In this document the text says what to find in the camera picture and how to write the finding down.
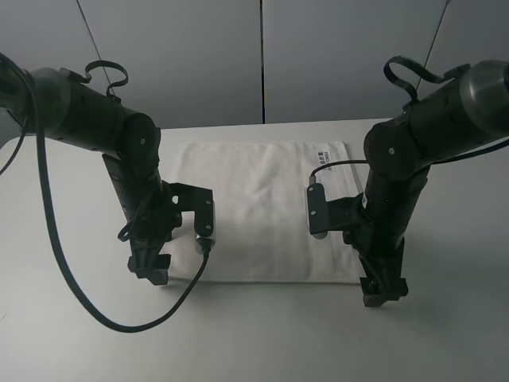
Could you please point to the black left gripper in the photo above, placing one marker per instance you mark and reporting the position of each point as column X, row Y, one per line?
column 147, row 231

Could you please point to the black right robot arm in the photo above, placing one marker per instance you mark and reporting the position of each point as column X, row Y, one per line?
column 450, row 117

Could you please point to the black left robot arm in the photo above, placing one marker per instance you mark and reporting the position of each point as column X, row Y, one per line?
column 59, row 102

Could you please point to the white towel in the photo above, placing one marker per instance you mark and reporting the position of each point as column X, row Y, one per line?
column 262, row 233

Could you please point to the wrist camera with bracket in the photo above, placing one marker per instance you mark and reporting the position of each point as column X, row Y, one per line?
column 339, row 215
column 190, row 198

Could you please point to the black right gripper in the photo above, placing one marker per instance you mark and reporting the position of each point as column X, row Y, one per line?
column 380, row 245

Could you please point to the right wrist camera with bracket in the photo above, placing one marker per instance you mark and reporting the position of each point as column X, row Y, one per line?
column 339, row 215

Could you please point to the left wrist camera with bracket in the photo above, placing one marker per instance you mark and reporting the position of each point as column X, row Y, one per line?
column 190, row 198

